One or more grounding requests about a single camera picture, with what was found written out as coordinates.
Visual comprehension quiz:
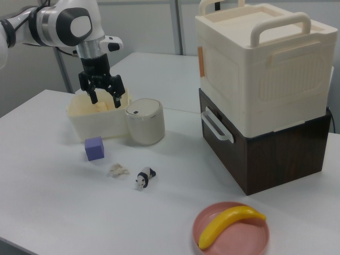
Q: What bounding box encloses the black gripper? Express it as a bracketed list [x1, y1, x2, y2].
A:
[78, 53, 126, 109]

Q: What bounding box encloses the cream plastic open bin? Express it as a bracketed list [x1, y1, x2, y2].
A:
[65, 88, 134, 140]

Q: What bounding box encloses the small white trash can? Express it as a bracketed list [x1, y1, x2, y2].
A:
[125, 98, 165, 147]

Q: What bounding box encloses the purple foam cube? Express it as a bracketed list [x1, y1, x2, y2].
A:
[84, 136, 105, 162]

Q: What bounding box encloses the small beige toy figure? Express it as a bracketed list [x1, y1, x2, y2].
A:
[107, 163, 130, 178]

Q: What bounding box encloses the toy panda figurine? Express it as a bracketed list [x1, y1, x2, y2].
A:
[135, 166, 157, 191]

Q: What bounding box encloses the cream plastic storage box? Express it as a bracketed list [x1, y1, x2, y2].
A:
[194, 0, 338, 138]

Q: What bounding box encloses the dark brown wooden drawer box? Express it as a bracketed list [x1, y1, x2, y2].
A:
[198, 88, 333, 197]

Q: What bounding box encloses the yellow plastic banana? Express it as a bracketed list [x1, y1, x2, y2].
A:
[198, 205, 267, 250]

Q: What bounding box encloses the pink plate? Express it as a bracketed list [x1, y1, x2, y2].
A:
[192, 201, 270, 255]

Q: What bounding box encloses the black cable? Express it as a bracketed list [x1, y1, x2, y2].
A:
[326, 106, 337, 134]

